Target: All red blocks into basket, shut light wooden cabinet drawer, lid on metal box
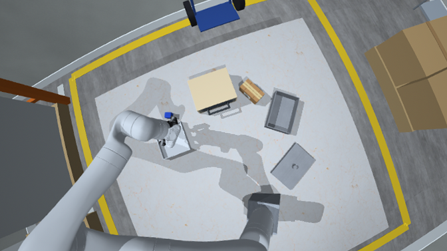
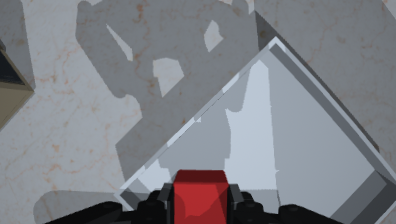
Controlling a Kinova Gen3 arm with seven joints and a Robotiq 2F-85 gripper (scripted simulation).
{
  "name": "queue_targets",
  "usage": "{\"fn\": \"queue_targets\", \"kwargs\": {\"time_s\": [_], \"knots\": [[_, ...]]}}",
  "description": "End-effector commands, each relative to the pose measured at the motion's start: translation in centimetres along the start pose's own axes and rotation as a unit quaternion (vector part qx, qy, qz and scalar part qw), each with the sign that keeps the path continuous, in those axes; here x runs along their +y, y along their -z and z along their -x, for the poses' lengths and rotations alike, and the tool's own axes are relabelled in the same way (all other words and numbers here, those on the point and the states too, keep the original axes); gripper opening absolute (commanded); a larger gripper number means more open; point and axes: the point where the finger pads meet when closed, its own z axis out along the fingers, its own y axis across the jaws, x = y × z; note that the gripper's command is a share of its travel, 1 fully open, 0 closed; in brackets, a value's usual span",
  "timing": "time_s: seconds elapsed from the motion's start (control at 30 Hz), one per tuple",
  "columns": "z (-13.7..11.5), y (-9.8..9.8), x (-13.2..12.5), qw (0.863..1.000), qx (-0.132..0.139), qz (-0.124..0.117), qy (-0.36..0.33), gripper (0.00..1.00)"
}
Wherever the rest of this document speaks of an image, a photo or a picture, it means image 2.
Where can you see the light grey square tray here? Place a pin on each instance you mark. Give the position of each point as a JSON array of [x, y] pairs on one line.
[[279, 135]]

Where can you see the red block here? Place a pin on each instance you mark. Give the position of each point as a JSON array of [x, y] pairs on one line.
[[200, 197]]

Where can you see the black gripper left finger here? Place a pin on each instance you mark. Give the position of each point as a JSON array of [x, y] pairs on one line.
[[150, 211]]

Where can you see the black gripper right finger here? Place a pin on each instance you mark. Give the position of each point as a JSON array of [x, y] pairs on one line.
[[246, 211]]

